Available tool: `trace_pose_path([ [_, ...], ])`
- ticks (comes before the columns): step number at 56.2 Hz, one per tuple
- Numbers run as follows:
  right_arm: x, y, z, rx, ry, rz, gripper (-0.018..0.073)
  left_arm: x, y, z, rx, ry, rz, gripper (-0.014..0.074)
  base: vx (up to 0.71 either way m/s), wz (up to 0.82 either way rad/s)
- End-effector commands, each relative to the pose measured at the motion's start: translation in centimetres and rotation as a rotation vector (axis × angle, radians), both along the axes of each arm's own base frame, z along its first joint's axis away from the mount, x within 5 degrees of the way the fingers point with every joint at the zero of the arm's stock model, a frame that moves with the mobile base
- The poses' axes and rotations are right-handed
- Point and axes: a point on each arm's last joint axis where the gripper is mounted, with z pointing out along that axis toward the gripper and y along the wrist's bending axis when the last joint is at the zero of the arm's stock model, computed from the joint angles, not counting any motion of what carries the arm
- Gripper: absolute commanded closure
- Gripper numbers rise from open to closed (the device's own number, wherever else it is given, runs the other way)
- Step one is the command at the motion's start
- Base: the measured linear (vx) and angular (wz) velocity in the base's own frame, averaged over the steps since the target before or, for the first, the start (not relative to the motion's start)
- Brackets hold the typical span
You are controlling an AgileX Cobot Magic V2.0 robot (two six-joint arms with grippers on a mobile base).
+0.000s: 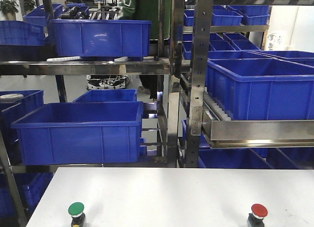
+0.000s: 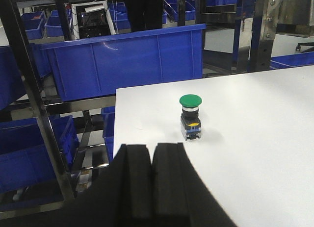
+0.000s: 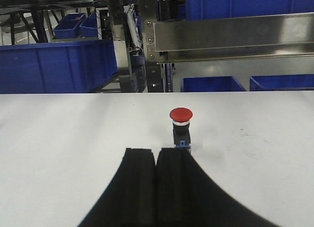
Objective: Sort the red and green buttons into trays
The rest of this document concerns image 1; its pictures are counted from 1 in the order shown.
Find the green push button switch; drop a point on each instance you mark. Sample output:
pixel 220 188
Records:
pixel 76 211

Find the red push button switch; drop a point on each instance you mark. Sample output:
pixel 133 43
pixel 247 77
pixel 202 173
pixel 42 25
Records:
pixel 257 215

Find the blue bin behind lower left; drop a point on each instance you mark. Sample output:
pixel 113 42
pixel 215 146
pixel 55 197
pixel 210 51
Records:
pixel 108 95

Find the blue bin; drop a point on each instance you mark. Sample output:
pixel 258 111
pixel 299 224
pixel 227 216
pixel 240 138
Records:
pixel 81 133
pixel 102 38
pixel 19 33
pixel 108 95

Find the blue bin upper left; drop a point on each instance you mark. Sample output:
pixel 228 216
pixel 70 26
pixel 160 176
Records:
pixel 102 38

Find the steel shelving rack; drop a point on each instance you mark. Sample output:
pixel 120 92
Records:
pixel 169 190

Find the blue bin right shelf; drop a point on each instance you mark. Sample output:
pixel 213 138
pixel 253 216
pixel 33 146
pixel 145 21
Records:
pixel 262 89

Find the person in green shirt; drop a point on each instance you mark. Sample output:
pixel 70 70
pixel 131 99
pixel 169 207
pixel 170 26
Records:
pixel 146 10

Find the blue bin far left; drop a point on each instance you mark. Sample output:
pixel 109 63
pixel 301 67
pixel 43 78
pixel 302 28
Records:
pixel 19 33

